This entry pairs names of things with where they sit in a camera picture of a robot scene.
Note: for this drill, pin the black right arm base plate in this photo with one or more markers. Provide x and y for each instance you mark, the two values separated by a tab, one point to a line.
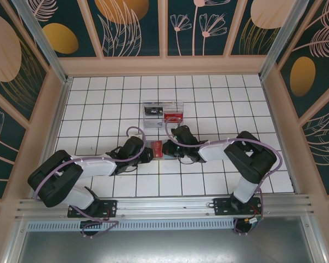
222	206

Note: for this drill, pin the silver VIP card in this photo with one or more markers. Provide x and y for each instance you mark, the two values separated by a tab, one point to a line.
155	125

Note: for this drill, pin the clear acrylic card organizer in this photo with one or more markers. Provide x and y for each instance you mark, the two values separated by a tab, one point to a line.
164	105

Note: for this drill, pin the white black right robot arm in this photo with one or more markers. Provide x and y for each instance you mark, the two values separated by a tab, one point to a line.
214	150

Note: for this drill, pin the aluminium table edge rail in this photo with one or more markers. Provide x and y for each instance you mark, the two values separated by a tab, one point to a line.
266	93
64	96

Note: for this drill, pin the green controller board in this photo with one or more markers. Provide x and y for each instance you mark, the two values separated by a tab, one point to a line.
253	220

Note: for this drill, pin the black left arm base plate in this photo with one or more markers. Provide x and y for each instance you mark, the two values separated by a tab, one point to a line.
109	208

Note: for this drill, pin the red VIP card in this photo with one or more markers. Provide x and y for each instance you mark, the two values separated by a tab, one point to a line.
157	149
174	117

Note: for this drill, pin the aluminium corner post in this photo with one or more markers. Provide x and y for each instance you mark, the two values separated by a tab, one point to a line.
286	41
44	46

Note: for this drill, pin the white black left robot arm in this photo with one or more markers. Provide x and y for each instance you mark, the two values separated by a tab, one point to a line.
98	167

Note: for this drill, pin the grey metal shelf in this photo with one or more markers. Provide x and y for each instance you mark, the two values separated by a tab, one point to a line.
167	246

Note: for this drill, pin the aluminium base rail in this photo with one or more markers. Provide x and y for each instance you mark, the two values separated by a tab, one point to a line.
167	205

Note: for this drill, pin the black VIP card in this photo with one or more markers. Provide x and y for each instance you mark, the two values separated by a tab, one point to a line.
153	111

